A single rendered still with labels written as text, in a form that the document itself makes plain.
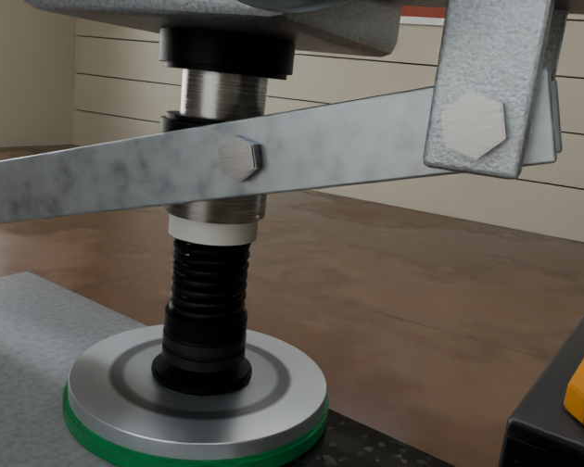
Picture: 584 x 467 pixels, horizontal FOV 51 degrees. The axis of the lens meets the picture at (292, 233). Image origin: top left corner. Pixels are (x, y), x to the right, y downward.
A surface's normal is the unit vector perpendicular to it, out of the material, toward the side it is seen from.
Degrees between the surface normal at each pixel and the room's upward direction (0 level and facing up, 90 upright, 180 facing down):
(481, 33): 90
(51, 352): 0
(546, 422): 0
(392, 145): 90
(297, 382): 0
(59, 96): 90
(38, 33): 90
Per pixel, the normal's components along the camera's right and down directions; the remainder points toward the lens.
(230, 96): 0.25, 0.25
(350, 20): 0.90, 0.19
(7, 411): 0.11, -0.97
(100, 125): -0.47, 0.16
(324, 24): 0.79, 0.55
